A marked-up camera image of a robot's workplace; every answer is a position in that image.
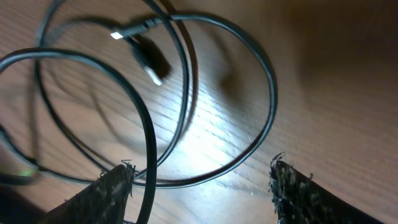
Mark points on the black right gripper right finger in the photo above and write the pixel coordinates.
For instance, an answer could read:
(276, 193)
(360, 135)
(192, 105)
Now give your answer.
(298, 199)

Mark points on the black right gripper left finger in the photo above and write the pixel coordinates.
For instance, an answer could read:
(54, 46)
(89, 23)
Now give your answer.
(102, 202)

